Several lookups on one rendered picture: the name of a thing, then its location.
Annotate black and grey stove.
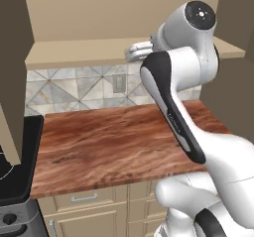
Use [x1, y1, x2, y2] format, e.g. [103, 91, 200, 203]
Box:
[0, 114, 50, 237]

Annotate black stove knob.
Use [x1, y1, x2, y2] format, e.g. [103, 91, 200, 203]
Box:
[2, 212, 18, 227]

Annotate tan narrow cupboard door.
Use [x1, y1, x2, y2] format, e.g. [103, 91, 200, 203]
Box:
[127, 197, 169, 237]

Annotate silver cupboard door handle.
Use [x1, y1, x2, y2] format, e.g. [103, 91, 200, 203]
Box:
[48, 218, 60, 237]

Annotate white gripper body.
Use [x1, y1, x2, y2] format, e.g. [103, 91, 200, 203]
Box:
[124, 41, 155, 63]

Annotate tan narrow drawer front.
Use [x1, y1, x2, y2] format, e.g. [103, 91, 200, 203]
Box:
[127, 179, 159, 201]

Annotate brown cabinet door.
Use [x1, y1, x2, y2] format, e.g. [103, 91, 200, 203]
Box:
[200, 0, 254, 145]
[0, 0, 36, 167]

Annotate tan open wall cabinet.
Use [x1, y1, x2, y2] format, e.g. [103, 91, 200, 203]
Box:
[5, 0, 254, 71]

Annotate silver drawer handle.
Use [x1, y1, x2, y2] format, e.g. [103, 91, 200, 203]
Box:
[70, 192, 99, 204]

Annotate grey wall outlet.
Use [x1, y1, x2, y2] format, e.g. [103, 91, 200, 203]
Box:
[111, 73, 127, 94]

